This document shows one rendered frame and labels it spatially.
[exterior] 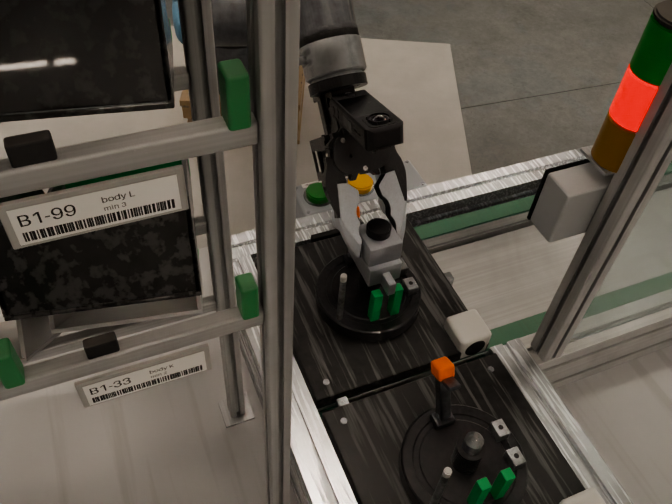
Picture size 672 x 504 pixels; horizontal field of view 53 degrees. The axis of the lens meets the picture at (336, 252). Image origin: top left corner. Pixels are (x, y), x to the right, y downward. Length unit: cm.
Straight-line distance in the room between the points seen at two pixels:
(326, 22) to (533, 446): 54
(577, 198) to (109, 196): 49
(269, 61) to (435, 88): 117
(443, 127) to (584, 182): 69
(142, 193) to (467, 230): 77
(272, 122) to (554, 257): 81
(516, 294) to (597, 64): 251
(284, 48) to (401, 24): 313
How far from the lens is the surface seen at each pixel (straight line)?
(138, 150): 34
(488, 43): 342
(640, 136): 68
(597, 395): 104
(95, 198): 35
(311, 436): 81
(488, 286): 103
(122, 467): 92
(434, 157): 130
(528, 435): 84
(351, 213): 79
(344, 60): 80
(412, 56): 158
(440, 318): 90
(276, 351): 50
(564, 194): 71
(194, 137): 34
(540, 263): 108
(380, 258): 80
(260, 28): 31
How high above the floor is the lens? 168
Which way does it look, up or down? 48 degrees down
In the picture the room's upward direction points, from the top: 5 degrees clockwise
